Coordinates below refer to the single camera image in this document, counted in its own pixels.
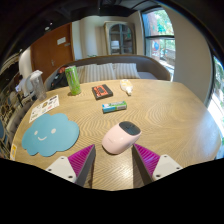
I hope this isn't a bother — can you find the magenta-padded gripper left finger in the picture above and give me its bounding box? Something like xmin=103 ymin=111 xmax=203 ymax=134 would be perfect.
xmin=44 ymin=143 xmax=97 ymax=188

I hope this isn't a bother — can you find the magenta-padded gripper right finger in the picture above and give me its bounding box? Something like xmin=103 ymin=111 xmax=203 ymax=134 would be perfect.
xmin=132 ymin=143 xmax=184 ymax=186

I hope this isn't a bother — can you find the green drink can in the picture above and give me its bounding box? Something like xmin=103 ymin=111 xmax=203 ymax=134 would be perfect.
xmin=64 ymin=65 xmax=82 ymax=96

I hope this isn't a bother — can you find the yellow code sticker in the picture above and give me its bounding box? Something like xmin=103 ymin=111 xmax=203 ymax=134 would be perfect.
xmin=9 ymin=143 xmax=18 ymax=162

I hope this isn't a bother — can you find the striped cushion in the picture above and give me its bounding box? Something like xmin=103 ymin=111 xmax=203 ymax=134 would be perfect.
xmin=113 ymin=62 xmax=141 ymax=80
xmin=75 ymin=64 xmax=99 ymax=84
xmin=96 ymin=62 xmax=118 ymax=82

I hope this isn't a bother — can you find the black backpack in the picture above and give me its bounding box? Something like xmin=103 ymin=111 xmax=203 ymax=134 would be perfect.
xmin=49 ymin=66 xmax=69 ymax=90

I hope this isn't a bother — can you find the black box with orange print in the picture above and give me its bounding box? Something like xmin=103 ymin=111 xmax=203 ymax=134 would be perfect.
xmin=91 ymin=83 xmax=114 ymax=101

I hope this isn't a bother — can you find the clear plastic shaker bottle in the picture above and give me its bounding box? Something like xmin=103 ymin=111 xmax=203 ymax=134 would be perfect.
xmin=29 ymin=69 xmax=48 ymax=102

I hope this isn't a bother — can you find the green and blue gum pack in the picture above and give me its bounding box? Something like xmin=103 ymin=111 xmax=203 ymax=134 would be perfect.
xmin=101 ymin=100 xmax=128 ymax=114

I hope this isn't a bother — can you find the blue cloud-shaped mouse pad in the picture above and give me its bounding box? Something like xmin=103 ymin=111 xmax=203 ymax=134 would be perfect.
xmin=21 ymin=112 xmax=81 ymax=158

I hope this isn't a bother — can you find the glass-door cabinet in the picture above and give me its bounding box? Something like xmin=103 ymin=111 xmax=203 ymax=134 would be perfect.
xmin=103 ymin=21 xmax=137 ymax=56

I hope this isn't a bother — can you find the brown wooden door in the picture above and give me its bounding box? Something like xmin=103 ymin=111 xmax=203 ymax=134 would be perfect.
xmin=30 ymin=22 xmax=76 ymax=83

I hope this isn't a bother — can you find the white sticker sheet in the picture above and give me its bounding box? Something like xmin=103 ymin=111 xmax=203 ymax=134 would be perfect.
xmin=28 ymin=94 xmax=60 ymax=124

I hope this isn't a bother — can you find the grey curved sofa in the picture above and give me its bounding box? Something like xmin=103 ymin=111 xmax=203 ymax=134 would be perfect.
xmin=43 ymin=54 xmax=172 ymax=91

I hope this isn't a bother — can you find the small cream squeeze bottle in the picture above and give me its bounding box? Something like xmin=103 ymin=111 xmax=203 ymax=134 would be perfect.
xmin=119 ymin=78 xmax=134 ymax=96

